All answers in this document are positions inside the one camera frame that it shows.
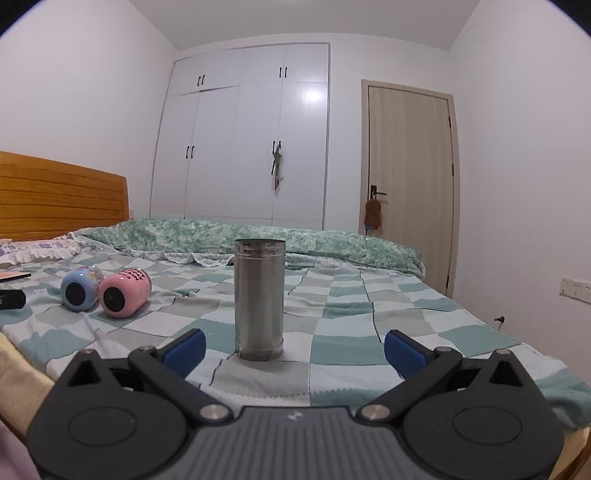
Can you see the beige wooden door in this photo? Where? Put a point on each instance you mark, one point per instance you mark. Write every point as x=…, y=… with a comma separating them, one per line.
x=411, y=152

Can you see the green floral quilt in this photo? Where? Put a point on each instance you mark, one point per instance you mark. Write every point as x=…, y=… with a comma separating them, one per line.
x=323, y=244

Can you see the blue cup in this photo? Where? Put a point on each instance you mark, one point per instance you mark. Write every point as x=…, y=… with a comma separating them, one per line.
x=85, y=279

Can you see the flat dark phone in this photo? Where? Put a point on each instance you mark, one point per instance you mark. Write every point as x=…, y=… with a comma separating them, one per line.
x=14, y=276

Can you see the wooden bed frame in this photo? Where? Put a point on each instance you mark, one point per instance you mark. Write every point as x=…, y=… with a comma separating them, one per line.
x=578, y=454

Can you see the white wall socket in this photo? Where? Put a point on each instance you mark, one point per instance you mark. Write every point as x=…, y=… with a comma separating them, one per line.
x=576, y=290

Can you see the pink cloth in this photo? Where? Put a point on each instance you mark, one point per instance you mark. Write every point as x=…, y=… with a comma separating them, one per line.
x=14, y=454

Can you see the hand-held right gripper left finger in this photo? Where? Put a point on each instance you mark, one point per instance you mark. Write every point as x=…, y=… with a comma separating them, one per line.
x=187, y=353

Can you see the wooden headboard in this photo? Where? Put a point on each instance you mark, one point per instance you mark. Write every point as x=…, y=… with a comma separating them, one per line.
x=60, y=198

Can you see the pink cup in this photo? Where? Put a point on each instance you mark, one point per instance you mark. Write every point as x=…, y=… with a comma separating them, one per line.
x=131, y=288

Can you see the stainless steel cup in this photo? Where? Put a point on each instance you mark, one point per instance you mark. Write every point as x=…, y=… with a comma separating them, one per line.
x=258, y=300

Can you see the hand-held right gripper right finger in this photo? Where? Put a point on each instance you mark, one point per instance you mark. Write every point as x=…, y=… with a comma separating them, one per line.
x=404, y=354

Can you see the white wardrobe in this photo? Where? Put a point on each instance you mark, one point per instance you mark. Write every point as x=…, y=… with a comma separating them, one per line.
x=231, y=138

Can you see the brown hanging cloth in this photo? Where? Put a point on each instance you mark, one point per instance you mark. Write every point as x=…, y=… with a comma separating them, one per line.
x=373, y=213

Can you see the green hanging ornament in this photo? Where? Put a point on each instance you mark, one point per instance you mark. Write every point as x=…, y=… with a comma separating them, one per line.
x=278, y=164

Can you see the checkered green blanket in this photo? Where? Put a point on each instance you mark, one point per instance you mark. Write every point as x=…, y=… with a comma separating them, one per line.
x=346, y=346

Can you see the purple floral pillow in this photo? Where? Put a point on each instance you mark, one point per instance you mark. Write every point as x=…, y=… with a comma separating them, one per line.
x=41, y=251

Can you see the black box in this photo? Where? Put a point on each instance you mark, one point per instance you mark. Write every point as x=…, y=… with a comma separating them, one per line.
x=11, y=300

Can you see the cream bed sheet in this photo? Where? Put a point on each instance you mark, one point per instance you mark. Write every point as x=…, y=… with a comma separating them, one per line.
x=23, y=378

